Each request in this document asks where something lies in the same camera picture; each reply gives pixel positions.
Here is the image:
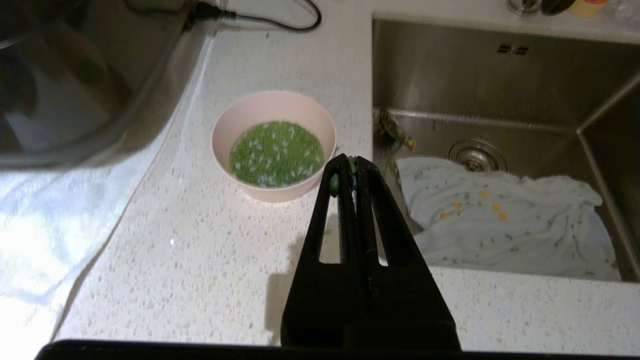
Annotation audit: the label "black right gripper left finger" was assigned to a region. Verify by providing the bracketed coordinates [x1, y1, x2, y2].
[281, 153, 365, 349]

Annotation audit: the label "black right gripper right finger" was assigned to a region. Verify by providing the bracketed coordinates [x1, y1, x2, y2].
[355, 156, 462, 350]

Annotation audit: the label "green grains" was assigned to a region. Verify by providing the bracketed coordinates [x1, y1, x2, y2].
[229, 121, 326, 189]

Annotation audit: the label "pink bowl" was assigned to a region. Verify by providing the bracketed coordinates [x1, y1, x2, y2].
[211, 90, 337, 203]

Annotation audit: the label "black rice cooker body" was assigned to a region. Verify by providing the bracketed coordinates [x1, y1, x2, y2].
[0, 0, 198, 170]

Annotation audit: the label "white speckled cloth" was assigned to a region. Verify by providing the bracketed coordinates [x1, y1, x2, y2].
[395, 157, 622, 282]

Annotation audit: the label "round steel sink drain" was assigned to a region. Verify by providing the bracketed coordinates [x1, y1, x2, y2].
[448, 139, 509, 173]

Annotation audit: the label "round metal sink stopper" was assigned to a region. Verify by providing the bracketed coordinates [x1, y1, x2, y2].
[376, 107, 408, 146]

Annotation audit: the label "stainless steel sink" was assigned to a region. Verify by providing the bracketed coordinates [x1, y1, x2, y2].
[371, 18, 640, 283]

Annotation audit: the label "white towel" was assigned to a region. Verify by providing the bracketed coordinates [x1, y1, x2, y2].
[0, 0, 223, 360]

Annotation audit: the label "chrome faucet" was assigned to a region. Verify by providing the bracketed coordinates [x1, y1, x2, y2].
[506, 0, 542, 16]

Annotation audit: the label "black rounded object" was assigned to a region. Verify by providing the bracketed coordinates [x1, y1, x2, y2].
[541, 0, 576, 15]

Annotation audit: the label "red yellow printed container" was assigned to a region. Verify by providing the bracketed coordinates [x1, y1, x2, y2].
[570, 0, 608, 18]

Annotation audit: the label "clear transparent container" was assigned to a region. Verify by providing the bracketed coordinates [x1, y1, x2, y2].
[612, 0, 640, 28]

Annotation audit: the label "black power cable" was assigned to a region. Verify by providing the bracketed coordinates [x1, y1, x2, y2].
[187, 0, 322, 33]

